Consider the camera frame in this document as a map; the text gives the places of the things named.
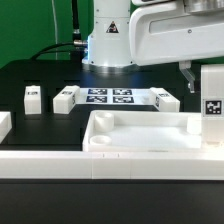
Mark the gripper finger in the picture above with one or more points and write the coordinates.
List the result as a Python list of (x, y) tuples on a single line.
[(185, 68)]

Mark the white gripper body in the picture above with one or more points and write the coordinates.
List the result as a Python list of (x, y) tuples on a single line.
[(166, 31)]

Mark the white desk top tray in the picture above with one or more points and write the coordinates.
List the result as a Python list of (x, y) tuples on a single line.
[(145, 131)]

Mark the marker tag sheet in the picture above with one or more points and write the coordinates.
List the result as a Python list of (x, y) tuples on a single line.
[(114, 96)]

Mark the left white barrier block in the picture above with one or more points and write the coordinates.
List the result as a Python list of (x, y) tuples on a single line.
[(5, 124)]

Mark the white front rail barrier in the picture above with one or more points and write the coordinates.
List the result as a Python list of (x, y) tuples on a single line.
[(94, 165)]

